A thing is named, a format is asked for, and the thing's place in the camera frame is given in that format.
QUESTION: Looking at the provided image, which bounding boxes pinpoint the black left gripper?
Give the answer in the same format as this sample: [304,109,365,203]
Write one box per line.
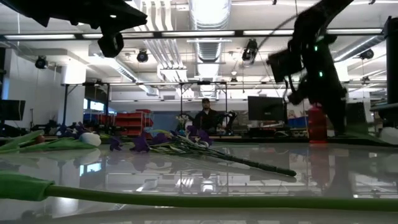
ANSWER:
[70,0,149,34]

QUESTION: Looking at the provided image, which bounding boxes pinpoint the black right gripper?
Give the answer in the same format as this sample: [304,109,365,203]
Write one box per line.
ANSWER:
[287,57,348,136]

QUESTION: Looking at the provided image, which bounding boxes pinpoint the large purple flower bunch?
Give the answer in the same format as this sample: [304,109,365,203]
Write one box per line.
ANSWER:
[107,124,298,177]

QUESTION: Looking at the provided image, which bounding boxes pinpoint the small purple flower bunch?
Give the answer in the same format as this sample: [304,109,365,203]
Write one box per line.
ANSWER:
[57,121,96,138]

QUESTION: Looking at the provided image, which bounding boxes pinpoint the white artificial tulip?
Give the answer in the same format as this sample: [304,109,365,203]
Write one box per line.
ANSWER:
[18,132,102,153]
[0,170,398,212]

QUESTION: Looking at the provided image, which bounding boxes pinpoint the red artificial tulip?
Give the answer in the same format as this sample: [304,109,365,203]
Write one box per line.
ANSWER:
[0,129,46,153]

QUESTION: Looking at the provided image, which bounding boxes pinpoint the red glass vase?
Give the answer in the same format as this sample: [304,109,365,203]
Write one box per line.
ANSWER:
[307,104,328,143]

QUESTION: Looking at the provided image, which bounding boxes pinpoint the blue storage bins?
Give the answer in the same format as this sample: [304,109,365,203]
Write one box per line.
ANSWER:
[287,116,309,128]

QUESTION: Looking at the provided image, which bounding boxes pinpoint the black beam with light strips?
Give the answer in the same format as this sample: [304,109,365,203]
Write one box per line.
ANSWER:
[0,29,386,40]

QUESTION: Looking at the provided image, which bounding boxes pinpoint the black panel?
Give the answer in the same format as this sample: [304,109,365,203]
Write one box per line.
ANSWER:
[346,102,364,125]

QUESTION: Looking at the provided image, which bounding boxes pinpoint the black computer monitor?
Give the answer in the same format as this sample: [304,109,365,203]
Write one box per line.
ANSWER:
[0,99,26,121]
[248,95,285,122]

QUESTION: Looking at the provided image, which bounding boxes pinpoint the grey desk with laptop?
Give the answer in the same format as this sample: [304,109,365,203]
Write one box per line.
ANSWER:
[369,102,398,125]

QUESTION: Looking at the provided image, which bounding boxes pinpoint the red storage bin shelf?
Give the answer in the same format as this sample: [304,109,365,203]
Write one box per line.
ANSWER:
[113,108,155,138]

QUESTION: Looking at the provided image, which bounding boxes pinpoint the background white flower bouquet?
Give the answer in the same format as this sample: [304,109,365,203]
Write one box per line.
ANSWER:
[175,114,192,136]

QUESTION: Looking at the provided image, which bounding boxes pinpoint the person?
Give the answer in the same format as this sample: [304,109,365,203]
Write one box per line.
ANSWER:
[192,98,226,134]

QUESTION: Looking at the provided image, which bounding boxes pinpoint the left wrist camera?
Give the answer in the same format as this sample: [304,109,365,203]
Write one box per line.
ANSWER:
[98,32,124,58]

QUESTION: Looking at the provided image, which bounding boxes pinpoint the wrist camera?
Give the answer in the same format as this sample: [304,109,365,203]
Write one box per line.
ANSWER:
[98,32,124,58]
[267,49,305,83]

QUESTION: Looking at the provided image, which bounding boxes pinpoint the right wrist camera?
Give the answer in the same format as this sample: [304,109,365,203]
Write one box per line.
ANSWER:
[267,49,305,83]

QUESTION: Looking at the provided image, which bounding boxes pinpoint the black background rig frame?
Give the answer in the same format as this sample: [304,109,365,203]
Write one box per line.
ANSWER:
[61,80,388,125]

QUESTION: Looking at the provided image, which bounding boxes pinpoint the silver ventilation duct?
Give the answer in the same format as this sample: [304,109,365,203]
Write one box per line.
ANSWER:
[188,0,233,97]

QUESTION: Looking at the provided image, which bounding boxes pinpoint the black upright rig post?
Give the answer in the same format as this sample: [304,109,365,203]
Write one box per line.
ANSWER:
[384,15,398,105]

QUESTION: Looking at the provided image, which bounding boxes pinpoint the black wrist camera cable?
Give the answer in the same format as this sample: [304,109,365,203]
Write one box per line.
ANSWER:
[257,14,300,48]

